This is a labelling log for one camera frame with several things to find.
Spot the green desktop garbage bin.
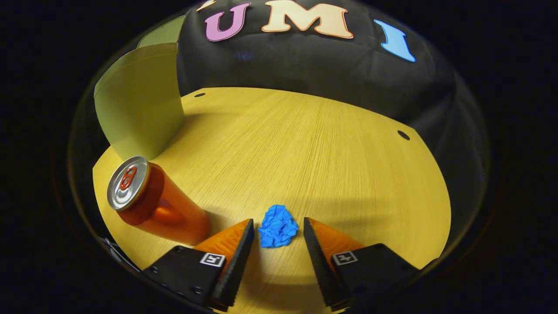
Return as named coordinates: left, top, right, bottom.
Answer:
left=94, top=15, right=187, bottom=161

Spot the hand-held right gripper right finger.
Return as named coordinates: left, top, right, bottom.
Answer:
left=303, top=217, right=421, bottom=311

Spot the blue paper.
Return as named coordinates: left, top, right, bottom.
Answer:
left=257, top=204, right=299, bottom=249

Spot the black backdrop cloth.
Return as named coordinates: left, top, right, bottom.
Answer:
left=174, top=0, right=491, bottom=271

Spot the orange pop can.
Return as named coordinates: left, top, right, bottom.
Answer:
left=107, top=156, right=212, bottom=246

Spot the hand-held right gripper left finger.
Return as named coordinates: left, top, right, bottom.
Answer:
left=143, top=218, right=255, bottom=312

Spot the wooden desktop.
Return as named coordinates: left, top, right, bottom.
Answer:
left=92, top=87, right=452, bottom=314

